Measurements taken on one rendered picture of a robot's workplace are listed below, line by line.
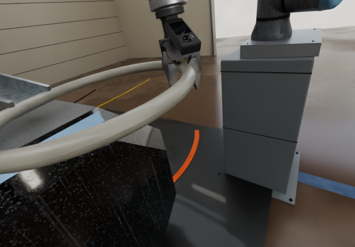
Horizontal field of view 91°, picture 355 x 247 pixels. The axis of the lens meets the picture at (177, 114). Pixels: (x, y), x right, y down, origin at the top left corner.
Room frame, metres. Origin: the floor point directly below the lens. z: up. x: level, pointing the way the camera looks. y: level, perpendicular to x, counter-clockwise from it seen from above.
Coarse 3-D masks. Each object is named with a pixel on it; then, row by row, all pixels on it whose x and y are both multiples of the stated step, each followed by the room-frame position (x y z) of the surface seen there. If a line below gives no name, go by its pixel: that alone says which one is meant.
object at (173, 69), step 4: (168, 64) 0.46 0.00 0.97; (172, 64) 0.46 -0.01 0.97; (172, 68) 0.46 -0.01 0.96; (176, 68) 0.46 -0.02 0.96; (172, 72) 0.46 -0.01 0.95; (176, 72) 0.46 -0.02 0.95; (172, 76) 0.46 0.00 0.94; (176, 76) 0.46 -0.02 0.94; (168, 80) 0.46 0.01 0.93; (172, 80) 0.45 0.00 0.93; (176, 80) 0.46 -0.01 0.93; (172, 84) 0.45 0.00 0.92
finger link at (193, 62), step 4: (188, 56) 0.49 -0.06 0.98; (188, 60) 0.48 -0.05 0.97; (192, 60) 0.47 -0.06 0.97; (196, 60) 0.47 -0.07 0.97; (192, 64) 0.47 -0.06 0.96; (196, 64) 0.47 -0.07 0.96; (196, 68) 0.47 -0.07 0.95; (196, 72) 0.47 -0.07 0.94; (200, 72) 0.47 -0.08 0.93; (196, 76) 0.47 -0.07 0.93; (196, 80) 0.47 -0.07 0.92; (196, 84) 0.47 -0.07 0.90; (196, 88) 0.47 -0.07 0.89
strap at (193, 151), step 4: (196, 132) 1.49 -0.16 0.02; (196, 136) 1.43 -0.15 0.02; (196, 140) 1.36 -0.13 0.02; (196, 144) 1.31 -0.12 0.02; (192, 148) 1.26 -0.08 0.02; (196, 148) 1.25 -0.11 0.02; (192, 152) 1.21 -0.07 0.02; (188, 156) 1.16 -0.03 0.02; (192, 156) 1.15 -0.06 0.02; (188, 160) 1.11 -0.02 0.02; (184, 164) 1.08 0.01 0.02; (188, 164) 1.07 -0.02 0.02; (180, 168) 1.04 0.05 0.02; (184, 168) 1.03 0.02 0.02; (180, 172) 1.00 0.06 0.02; (176, 176) 0.96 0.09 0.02
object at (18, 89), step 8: (0, 72) 0.60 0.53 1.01; (0, 80) 0.59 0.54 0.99; (8, 80) 0.58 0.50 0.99; (16, 80) 0.57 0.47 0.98; (24, 80) 0.56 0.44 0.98; (0, 88) 0.58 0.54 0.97; (8, 88) 0.58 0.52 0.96; (16, 88) 0.57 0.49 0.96; (24, 88) 0.56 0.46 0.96; (32, 88) 0.55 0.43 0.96; (40, 88) 0.54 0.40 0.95; (48, 88) 0.53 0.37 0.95; (0, 96) 0.53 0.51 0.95; (8, 96) 0.53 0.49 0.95; (16, 96) 0.54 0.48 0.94; (24, 96) 0.54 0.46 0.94; (0, 104) 0.44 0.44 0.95; (8, 104) 0.43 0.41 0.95
